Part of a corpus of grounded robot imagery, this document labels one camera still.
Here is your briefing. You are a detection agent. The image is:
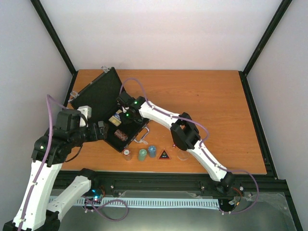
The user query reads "blue yellow card deck box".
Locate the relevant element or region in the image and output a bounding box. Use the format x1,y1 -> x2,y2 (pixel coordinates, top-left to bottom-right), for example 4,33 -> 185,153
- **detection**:
109,109 -> 122,127

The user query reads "black poker set case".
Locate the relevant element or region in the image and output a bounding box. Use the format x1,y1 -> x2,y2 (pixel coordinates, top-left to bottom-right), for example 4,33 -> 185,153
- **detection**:
69,67 -> 149,152

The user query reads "black triangular dealer badge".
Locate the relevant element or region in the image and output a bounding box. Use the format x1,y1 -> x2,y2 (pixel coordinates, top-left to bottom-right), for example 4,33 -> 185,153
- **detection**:
158,149 -> 171,160

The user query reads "clear round dealer button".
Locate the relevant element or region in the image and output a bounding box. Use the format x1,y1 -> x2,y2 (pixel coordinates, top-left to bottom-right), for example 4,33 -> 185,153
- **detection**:
177,150 -> 190,161

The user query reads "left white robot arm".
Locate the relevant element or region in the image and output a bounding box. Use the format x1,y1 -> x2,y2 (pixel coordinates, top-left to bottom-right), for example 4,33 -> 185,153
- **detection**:
3,115 -> 101,231

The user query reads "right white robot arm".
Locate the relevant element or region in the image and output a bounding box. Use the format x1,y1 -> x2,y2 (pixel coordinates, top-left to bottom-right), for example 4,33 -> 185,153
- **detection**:
117,94 -> 235,194

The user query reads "orange white poker chip stack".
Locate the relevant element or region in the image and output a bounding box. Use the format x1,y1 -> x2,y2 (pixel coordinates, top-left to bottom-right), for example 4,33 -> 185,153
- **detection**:
123,149 -> 132,161

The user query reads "light green poker chip stack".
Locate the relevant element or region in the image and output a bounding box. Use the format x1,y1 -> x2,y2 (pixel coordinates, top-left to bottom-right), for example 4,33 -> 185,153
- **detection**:
138,149 -> 147,161

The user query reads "light blue poker chip stack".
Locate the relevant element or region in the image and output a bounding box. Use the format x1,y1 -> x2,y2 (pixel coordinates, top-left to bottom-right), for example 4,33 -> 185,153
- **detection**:
148,145 -> 156,158

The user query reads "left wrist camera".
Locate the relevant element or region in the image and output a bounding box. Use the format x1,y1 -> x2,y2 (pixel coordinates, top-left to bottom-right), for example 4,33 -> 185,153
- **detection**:
77,106 -> 92,127

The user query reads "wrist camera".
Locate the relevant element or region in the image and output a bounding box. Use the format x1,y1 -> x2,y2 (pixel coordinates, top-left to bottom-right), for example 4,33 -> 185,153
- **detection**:
77,106 -> 92,127
116,91 -> 135,108

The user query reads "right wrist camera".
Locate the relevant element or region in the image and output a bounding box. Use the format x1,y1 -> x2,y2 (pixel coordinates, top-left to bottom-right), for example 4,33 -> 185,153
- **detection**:
116,91 -> 135,108

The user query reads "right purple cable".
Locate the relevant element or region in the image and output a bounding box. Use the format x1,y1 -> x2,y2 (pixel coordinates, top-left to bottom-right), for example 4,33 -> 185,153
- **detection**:
119,77 -> 259,215

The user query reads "purple cable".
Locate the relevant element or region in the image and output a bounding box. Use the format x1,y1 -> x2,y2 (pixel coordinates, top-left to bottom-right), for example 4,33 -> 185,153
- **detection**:
18,94 -> 70,231
119,77 -> 259,215

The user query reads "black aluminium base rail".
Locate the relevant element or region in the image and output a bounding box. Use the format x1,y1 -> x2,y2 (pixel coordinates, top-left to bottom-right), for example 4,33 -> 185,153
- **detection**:
50,170 -> 289,200

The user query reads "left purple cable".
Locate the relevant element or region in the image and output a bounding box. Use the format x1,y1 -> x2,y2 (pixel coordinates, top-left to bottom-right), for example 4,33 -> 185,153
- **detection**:
18,94 -> 70,231

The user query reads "white slotted cable duct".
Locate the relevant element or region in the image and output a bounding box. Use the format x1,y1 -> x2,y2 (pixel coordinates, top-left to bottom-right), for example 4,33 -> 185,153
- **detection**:
48,196 -> 220,209

